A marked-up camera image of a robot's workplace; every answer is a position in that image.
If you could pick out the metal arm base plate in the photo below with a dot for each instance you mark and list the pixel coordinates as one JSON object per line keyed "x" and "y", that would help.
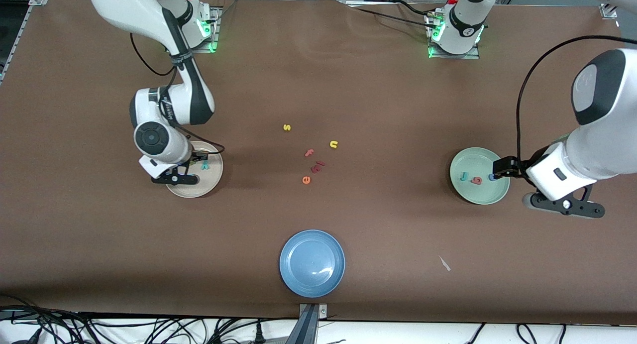
{"x": 215, "y": 30}
{"x": 468, "y": 56}

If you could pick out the brown table cover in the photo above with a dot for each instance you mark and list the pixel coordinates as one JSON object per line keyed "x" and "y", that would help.
{"x": 99, "y": 234}

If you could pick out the white paper scrap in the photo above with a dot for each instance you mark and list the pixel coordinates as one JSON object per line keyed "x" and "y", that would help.
{"x": 444, "y": 263}

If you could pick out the green plate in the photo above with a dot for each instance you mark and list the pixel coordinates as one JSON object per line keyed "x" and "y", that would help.
{"x": 468, "y": 194}

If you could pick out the metal camera stand bracket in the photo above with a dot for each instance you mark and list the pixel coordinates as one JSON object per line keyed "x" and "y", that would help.
{"x": 311, "y": 329}

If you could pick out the beige brown plate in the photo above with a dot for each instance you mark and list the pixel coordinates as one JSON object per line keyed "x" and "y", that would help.
{"x": 199, "y": 187}

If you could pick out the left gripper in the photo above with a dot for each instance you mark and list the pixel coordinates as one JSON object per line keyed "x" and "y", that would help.
{"x": 523, "y": 165}

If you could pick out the blue plate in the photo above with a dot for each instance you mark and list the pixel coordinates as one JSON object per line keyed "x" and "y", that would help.
{"x": 312, "y": 263}

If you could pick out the aluminium frame corner bracket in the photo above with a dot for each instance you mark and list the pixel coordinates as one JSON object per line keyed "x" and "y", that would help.
{"x": 608, "y": 10}

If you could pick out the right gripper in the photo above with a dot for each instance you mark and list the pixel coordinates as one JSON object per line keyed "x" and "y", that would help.
{"x": 194, "y": 158}

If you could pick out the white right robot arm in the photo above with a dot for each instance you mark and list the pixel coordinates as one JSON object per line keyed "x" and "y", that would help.
{"x": 124, "y": 5}

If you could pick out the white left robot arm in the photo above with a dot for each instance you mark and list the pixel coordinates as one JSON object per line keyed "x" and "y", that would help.
{"x": 607, "y": 145}

